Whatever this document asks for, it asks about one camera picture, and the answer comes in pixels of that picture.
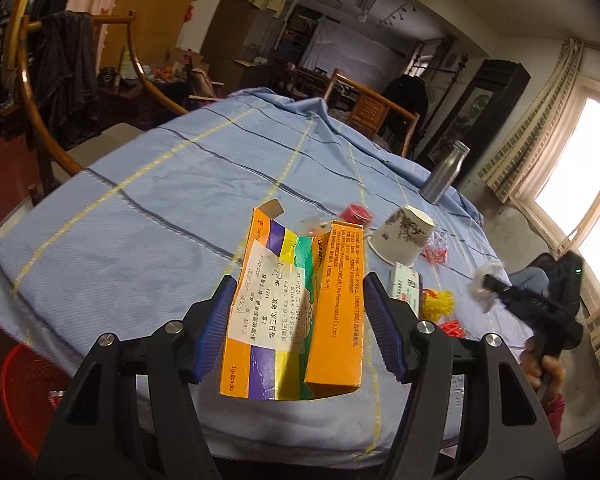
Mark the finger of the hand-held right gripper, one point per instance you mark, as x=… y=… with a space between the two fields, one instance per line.
x=497 y=285

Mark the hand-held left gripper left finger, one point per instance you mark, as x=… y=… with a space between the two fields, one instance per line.
x=214 y=332

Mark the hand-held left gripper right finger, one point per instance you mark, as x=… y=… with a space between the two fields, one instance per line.
x=384 y=332

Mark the white tissue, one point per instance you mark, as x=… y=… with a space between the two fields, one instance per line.
x=480 y=287

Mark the clear red-print plastic wrapper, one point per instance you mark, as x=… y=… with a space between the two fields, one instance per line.
x=436 y=251

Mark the torn orange medicine box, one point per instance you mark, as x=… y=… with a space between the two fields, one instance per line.
x=290 y=310

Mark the red jelly cup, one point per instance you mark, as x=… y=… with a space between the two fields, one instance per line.
x=356 y=213

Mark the red plastic basket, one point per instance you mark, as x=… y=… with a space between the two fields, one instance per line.
x=27 y=390

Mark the person's right hand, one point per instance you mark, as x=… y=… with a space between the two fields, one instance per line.
x=552 y=375

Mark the small white green box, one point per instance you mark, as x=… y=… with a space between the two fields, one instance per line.
x=405 y=285

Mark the small red wrapper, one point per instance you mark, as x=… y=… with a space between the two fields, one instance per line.
x=452 y=330

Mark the white floral paper cup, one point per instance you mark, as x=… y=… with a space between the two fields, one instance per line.
x=402 y=237

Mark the steel water bottle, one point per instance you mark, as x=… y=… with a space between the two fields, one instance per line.
x=442 y=175

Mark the clear plastic cup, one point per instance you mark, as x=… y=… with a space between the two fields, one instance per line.
x=314 y=224

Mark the bright window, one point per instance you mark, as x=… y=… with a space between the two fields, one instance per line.
x=580 y=170

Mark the blue checked tablecloth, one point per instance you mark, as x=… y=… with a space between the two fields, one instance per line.
x=155 y=200

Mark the checked beige curtain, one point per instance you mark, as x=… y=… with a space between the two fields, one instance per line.
x=535 y=130

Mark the dark framed picture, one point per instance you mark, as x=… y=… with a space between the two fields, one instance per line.
x=475 y=110

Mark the black jacket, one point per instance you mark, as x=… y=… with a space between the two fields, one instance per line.
x=405 y=102

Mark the carved wooden chair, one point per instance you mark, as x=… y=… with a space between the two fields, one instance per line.
x=370 y=110

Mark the cardboard box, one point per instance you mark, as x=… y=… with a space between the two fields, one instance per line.
x=182 y=60

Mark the white dust sheet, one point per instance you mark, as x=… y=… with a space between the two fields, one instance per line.
x=350 y=50

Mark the brown wooden wardrobe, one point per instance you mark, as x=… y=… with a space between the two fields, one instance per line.
x=235 y=45

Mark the dark jacket on armchair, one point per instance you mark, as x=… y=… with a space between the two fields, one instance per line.
x=67 y=70

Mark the round-back wooden armchair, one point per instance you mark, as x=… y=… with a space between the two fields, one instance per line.
x=25 y=85

